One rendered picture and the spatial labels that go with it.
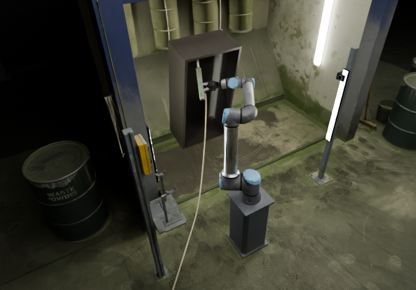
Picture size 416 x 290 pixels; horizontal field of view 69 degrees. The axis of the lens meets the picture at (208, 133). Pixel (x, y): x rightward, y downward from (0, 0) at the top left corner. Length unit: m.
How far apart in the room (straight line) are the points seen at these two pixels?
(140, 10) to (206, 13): 0.82
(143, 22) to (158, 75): 0.70
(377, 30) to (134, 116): 2.78
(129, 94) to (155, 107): 1.98
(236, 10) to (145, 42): 1.29
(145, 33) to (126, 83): 2.05
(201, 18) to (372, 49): 2.05
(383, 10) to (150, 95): 2.90
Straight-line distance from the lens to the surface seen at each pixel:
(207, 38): 3.05
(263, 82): 5.03
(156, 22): 3.95
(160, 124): 4.27
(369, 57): 4.05
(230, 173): 2.50
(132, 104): 2.36
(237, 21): 4.46
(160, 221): 2.43
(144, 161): 1.97
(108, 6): 2.09
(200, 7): 4.11
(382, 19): 3.91
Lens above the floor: 2.70
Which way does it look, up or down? 37 degrees down
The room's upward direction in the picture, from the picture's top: 2 degrees counter-clockwise
